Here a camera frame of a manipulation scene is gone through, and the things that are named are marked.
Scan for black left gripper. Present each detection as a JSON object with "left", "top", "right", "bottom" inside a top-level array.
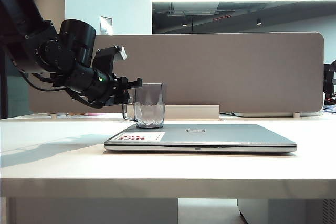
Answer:
[{"left": 75, "top": 66, "right": 143, "bottom": 108}]

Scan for transparent grey water cup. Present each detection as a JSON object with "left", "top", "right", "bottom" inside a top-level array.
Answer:
[{"left": 122, "top": 83, "right": 167, "bottom": 130}]

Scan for white red laptop sticker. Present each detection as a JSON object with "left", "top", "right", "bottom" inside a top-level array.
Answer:
[{"left": 113, "top": 131, "right": 165, "bottom": 143}]

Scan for silver Dell laptop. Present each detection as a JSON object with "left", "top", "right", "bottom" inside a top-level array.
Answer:
[{"left": 104, "top": 123, "right": 297, "bottom": 154}]

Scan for beige fabric desk divider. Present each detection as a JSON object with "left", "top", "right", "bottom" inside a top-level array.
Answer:
[{"left": 28, "top": 32, "right": 324, "bottom": 114}]

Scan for dark glass door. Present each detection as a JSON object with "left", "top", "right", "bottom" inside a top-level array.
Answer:
[{"left": 0, "top": 48, "right": 30, "bottom": 120}]

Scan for white desk modesty panel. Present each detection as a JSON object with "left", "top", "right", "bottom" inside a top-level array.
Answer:
[{"left": 10, "top": 197, "right": 179, "bottom": 224}]

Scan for white under-desk cabinet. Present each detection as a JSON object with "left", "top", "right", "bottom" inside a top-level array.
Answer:
[{"left": 237, "top": 198, "right": 336, "bottom": 224}]

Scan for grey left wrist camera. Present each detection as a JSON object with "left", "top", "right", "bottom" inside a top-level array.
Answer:
[{"left": 115, "top": 46, "right": 128, "bottom": 61}]

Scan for black left camera bracket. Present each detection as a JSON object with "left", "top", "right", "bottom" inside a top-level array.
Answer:
[{"left": 93, "top": 46, "right": 124, "bottom": 78}]

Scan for white wall notice paper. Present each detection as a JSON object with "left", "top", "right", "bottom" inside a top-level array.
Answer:
[{"left": 100, "top": 16, "right": 113, "bottom": 36}]

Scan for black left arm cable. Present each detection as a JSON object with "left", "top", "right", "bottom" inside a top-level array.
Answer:
[{"left": 10, "top": 58, "right": 106, "bottom": 109}]

